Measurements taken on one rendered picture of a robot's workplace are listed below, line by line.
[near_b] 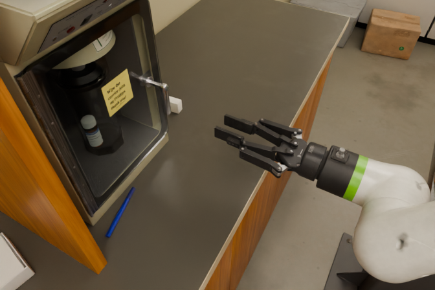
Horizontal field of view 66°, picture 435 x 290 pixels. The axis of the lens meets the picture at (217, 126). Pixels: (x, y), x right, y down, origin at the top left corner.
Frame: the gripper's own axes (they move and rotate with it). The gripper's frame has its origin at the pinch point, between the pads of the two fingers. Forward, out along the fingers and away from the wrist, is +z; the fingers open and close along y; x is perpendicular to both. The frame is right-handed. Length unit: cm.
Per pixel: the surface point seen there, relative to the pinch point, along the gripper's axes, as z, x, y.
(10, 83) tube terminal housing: 24.4, -22.6, 27.4
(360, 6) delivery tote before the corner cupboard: 6, 82, -263
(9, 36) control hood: 18.0, -32.3, 27.4
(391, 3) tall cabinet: -18, 83, -284
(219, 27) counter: 43, 20, -71
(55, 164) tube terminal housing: 24.5, -2.9, 27.4
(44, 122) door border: 21.4, -15.4, 27.0
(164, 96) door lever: 17.3, -3.9, 1.5
